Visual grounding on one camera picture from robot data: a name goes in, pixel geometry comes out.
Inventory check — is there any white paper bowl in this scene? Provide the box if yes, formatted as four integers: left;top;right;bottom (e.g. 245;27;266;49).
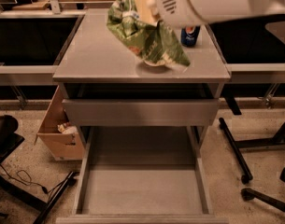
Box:
144;61;166;67

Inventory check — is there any blue pepsi can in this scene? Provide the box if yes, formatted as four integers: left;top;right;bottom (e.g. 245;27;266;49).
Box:
180;26;200;48

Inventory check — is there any black cable on floor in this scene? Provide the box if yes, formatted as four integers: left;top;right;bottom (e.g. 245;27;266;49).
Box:
0;163;71;195

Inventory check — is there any black chair base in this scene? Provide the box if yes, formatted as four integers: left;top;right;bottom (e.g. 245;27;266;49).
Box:
241;167;285;213

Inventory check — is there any open grey middle drawer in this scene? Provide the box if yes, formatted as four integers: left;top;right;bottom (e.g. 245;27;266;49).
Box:
56;127;229;224

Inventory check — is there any black table leg frame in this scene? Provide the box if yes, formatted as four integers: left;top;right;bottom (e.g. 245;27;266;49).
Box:
219;118;285;184

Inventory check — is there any cardboard box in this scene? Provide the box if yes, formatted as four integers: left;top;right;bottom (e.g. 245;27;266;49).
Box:
36;88;84;161

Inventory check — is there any grey metal drawer cabinet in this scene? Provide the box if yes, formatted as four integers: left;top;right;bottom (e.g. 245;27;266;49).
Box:
52;7;232;129

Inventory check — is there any black stand leg left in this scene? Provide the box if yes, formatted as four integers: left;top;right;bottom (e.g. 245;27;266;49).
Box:
33;171;79;224

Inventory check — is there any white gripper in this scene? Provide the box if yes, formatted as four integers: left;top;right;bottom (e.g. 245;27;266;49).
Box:
135;0;209;28

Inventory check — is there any crumpled paper in box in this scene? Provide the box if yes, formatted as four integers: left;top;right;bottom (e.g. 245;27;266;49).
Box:
57;122;78;134

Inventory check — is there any grey top drawer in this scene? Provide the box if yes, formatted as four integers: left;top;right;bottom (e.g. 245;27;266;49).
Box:
63;99;219;126

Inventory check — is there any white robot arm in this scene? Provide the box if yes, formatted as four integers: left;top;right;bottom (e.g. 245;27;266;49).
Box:
135;0;285;28

